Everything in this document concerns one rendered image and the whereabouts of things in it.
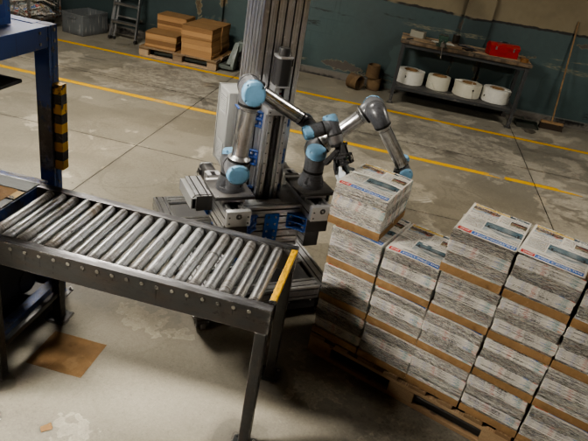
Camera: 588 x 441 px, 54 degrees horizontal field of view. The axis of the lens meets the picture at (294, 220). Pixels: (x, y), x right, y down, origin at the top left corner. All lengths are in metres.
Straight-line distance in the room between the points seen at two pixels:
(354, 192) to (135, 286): 1.12
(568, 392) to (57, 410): 2.31
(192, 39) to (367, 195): 6.31
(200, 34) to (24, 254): 6.47
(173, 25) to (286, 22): 6.26
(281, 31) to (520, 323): 1.83
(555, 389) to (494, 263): 0.63
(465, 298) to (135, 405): 1.65
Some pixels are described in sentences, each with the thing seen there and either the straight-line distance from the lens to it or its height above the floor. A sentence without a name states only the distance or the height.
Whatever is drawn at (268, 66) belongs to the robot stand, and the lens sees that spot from 3.14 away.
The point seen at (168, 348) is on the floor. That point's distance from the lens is 3.29.
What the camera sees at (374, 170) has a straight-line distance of 3.08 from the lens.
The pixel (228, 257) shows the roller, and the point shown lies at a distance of 2.58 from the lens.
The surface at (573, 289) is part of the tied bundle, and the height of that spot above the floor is 1.00.
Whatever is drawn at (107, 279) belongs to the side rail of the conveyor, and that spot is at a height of 0.75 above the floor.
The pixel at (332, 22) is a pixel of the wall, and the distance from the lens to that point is 9.33.
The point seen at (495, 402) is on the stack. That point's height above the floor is 0.29.
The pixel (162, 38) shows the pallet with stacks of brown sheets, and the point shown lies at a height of 0.30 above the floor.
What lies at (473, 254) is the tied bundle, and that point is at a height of 0.98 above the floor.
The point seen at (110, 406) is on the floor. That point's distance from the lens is 3.01.
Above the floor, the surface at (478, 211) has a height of 1.07.
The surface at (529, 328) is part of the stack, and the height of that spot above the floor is 0.74.
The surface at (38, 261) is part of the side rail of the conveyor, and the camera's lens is 2.63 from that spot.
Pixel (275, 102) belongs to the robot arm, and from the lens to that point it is 2.98.
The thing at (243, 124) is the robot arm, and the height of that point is 1.25.
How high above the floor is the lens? 2.18
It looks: 28 degrees down
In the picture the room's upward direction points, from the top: 10 degrees clockwise
